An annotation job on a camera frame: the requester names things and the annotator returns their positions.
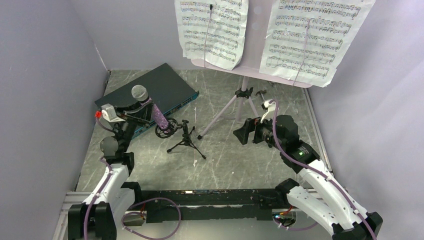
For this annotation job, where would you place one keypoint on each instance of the aluminium frame rail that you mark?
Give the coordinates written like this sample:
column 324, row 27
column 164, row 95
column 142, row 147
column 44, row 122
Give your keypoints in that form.
column 72, row 198

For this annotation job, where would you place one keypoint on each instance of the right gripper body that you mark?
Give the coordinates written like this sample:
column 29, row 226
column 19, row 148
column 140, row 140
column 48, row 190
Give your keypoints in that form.
column 264, row 131

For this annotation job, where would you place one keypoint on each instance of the black tripod microphone stand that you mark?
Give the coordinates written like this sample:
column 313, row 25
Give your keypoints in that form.
column 172, row 127

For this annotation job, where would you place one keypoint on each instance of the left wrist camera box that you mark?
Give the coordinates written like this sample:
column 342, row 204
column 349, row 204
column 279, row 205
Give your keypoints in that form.
column 108, row 112

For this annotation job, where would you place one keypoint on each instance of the purple glitter microphone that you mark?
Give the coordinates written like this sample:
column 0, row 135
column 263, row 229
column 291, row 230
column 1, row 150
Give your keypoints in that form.
column 140, row 93

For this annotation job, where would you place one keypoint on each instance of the sheet music page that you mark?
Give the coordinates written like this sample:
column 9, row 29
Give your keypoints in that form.
column 306, row 40
column 212, row 30

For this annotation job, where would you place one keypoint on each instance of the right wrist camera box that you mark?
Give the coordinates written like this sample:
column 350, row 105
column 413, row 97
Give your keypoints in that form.
column 269, row 106

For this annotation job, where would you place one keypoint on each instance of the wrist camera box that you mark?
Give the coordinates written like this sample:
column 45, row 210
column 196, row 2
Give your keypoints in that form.
column 108, row 112
column 269, row 106

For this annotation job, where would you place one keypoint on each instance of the black network switch box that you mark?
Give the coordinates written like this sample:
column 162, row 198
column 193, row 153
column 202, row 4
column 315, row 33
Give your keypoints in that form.
column 166, row 88

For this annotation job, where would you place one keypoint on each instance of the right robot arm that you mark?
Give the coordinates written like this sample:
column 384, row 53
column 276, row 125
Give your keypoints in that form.
column 336, row 211

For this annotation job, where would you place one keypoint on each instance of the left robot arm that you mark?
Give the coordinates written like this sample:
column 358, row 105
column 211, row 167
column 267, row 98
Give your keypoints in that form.
column 99, row 214

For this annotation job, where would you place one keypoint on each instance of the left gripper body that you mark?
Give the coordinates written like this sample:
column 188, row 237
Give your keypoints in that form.
column 131, row 118

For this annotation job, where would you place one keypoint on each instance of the sheet music top page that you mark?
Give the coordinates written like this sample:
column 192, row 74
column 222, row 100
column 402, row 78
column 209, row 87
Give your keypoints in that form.
column 212, row 30

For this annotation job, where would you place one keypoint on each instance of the black handled hammer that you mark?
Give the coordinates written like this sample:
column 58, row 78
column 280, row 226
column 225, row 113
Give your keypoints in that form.
column 261, row 93

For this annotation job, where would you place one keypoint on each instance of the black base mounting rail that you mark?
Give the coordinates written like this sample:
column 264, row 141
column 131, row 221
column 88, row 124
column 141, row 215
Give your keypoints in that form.
column 261, row 204

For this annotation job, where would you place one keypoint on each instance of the lilac perforated music stand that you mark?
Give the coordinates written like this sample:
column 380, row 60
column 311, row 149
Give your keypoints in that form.
column 259, row 13

